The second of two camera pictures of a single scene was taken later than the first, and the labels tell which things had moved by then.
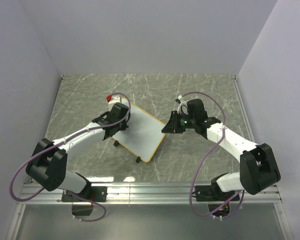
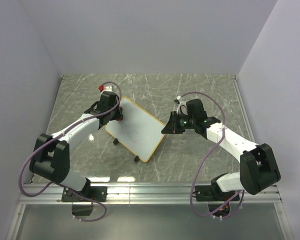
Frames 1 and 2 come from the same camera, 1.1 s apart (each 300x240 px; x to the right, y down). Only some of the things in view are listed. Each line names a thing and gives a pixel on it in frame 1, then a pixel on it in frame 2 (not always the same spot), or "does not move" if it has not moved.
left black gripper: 124,126 to 117,116
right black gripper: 172,126 does not move
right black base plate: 208,193 does not move
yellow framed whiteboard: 144,135 does not move
